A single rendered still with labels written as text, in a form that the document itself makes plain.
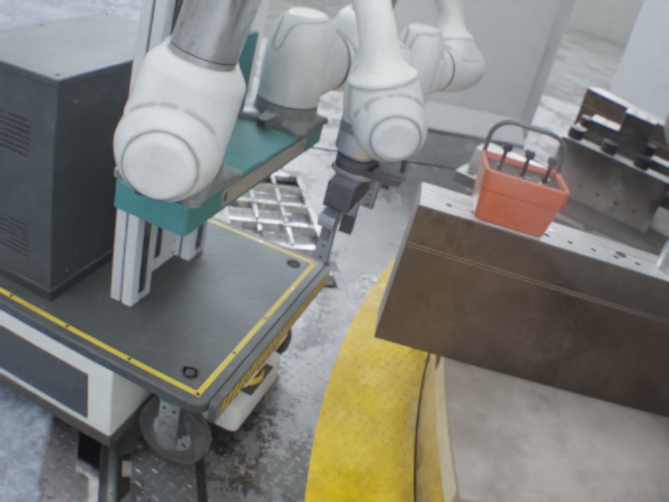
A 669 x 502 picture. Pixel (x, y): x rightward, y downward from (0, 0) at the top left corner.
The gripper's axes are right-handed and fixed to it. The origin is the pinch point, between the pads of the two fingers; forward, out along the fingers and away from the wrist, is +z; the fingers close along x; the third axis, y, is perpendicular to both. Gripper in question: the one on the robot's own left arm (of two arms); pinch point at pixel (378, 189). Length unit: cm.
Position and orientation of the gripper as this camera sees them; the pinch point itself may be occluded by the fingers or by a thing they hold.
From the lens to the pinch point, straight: 148.1
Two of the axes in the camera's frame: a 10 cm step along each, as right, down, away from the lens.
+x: 3.4, -3.9, 8.6
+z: -2.3, 8.5, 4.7
